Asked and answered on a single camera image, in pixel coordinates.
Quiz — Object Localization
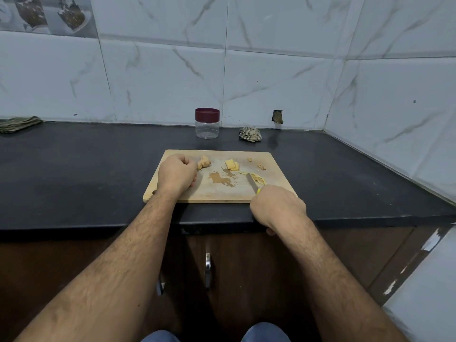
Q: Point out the clear jar maroon lid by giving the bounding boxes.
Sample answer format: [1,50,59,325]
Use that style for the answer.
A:
[194,107,221,140]

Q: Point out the person's blue clothing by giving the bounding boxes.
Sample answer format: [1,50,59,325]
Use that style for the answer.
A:
[140,322,292,342]

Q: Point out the wooden cutting board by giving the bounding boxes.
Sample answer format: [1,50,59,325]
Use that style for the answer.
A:
[142,149,298,204]

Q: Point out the person's left hand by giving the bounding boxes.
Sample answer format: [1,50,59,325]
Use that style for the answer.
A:
[156,153,199,201]

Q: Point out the brown wooden cabinet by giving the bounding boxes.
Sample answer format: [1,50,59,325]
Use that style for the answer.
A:
[0,223,456,342]

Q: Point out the decorative picture tiles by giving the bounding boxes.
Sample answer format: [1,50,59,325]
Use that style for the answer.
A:
[0,0,98,38]

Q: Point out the yellow handled knife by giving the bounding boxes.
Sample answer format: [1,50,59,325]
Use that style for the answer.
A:
[246,172,263,194]

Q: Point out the person's left forearm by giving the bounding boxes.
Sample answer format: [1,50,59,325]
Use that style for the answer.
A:
[14,193,179,342]

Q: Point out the folded green cloth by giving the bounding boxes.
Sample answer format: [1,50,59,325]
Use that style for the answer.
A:
[0,116,44,134]

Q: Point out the pile of ginger strips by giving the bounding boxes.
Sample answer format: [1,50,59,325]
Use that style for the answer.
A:
[208,169,267,190]

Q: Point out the black countertop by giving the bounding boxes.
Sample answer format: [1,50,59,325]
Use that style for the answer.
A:
[0,121,456,231]

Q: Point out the person's right hand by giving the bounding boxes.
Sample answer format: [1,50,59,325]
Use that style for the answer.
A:
[248,184,308,237]

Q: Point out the crumpled patterned cloth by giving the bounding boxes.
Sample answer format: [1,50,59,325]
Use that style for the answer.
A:
[238,126,263,144]

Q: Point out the person's right forearm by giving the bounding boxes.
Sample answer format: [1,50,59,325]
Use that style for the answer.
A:
[275,216,409,342]

